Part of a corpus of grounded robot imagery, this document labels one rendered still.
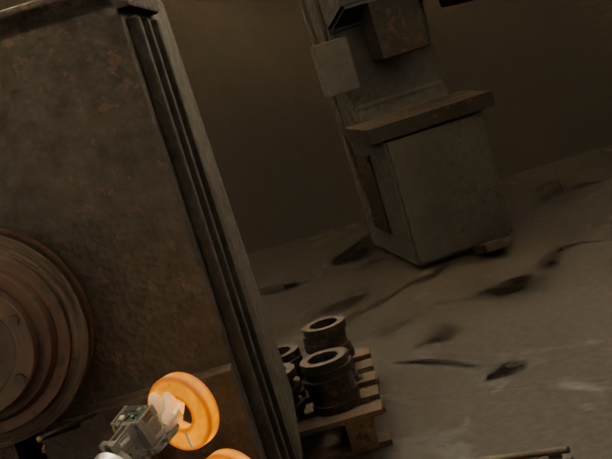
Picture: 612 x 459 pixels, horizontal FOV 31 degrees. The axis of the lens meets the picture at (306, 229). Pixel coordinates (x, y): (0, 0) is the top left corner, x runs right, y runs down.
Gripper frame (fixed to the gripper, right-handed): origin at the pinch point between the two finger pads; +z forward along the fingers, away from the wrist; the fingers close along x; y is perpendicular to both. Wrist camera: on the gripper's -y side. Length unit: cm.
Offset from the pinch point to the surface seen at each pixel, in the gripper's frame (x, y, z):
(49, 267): 28.1, 27.3, 12.5
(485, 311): 93, -174, 268
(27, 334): 28.5, 20.1, -0.7
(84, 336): 26.3, 11.5, 9.2
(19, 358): 31.0, 16.5, -3.6
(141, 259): 23.7, 15.2, 31.7
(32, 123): 35, 51, 34
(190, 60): 382, -82, 498
